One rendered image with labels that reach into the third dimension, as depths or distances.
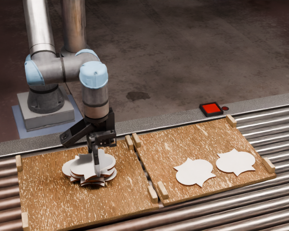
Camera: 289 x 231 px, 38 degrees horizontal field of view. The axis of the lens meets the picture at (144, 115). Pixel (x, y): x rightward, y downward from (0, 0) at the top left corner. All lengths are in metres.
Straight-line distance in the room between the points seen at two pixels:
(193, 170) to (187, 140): 0.17
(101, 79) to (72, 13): 0.45
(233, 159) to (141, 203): 0.38
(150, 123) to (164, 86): 2.00
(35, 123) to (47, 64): 0.55
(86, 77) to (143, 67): 2.82
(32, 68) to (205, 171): 0.66
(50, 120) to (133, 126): 0.34
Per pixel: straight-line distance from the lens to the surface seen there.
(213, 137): 1.62
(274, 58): 4.34
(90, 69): 1.16
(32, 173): 1.49
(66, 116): 1.77
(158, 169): 1.46
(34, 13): 1.35
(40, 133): 1.76
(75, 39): 1.61
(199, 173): 1.45
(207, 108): 1.79
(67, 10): 1.55
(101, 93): 1.18
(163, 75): 3.84
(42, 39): 1.30
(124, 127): 1.68
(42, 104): 1.74
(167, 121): 1.72
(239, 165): 1.51
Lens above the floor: 1.93
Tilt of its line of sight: 36 degrees down
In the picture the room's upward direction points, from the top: 1 degrees clockwise
